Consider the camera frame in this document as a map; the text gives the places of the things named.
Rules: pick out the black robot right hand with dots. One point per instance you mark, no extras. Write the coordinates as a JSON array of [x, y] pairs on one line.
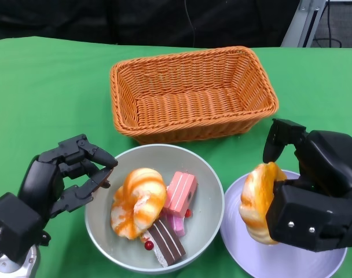
[[329, 162]]

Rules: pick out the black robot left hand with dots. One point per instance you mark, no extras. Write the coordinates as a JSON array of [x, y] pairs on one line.
[[40, 179]]

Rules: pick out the grey ceramic bowl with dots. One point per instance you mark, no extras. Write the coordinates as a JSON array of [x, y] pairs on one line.
[[106, 185]]

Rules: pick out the round orange bread bun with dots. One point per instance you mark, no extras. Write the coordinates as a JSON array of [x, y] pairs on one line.
[[257, 197]]

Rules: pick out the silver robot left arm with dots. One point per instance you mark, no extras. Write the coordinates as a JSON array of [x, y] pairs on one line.
[[14, 265]]

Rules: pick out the lavender plate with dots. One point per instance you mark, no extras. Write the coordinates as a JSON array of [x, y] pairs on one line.
[[245, 255]]

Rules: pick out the large pink cake slice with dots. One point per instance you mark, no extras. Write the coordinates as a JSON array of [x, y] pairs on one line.
[[180, 194]]

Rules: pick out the chocolate layered cake slice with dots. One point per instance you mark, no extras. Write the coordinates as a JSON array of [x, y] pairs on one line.
[[167, 243]]

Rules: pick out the small pink cake slice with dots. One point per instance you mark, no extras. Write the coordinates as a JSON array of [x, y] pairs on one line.
[[176, 226]]

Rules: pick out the orange wicker basket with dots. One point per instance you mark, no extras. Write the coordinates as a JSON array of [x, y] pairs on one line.
[[187, 110]]

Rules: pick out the green tablecloth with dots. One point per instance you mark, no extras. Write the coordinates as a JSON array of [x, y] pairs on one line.
[[48, 101]]

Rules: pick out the black backdrop curtain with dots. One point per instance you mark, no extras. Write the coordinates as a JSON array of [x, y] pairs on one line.
[[77, 17]]

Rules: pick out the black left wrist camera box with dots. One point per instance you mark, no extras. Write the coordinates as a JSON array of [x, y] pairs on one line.
[[14, 226]]

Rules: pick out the grey metal frame leg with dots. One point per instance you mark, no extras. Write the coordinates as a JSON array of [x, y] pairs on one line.
[[300, 26]]

